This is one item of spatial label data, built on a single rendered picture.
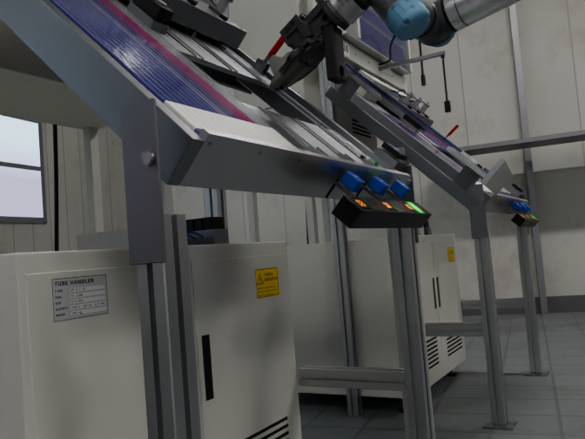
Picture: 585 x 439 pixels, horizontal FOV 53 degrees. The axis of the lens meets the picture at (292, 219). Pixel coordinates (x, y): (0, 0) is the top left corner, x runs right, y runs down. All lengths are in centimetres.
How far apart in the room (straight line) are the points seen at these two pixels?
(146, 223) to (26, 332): 32
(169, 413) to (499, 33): 460
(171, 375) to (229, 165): 26
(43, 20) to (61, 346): 44
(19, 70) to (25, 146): 399
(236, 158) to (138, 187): 14
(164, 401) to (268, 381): 69
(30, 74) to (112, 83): 63
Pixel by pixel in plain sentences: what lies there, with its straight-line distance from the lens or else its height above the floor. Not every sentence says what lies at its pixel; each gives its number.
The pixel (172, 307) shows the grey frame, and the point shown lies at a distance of 62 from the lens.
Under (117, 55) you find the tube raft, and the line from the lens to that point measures 81.
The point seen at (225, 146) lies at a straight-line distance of 69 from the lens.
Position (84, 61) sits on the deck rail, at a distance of 79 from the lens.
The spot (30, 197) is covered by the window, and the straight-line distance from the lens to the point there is 528.
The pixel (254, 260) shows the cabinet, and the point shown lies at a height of 58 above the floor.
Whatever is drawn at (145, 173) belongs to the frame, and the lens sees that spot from 63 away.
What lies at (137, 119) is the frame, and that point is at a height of 74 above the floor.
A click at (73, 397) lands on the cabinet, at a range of 93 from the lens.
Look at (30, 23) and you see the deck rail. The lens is 89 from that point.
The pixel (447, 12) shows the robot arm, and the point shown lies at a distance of 128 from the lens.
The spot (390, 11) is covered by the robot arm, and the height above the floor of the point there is 103.
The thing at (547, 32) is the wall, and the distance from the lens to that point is 500.
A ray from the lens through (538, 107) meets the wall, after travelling 486.
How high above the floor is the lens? 59
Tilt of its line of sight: 3 degrees up
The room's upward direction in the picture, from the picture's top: 5 degrees counter-clockwise
